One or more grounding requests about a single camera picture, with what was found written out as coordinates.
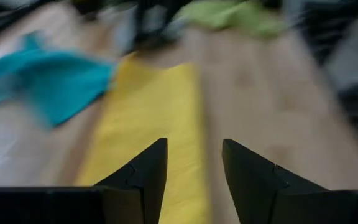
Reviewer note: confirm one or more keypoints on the teal microfiber towel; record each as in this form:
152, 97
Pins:
57, 84

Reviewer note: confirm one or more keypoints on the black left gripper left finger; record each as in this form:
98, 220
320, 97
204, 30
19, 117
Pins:
129, 202

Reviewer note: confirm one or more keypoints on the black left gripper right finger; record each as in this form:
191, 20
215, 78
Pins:
266, 199

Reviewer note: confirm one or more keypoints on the lime green microfiber towel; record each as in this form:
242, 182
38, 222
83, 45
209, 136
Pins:
235, 17

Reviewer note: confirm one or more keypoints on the yellow microfiber towel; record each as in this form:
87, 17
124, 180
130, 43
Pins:
154, 112

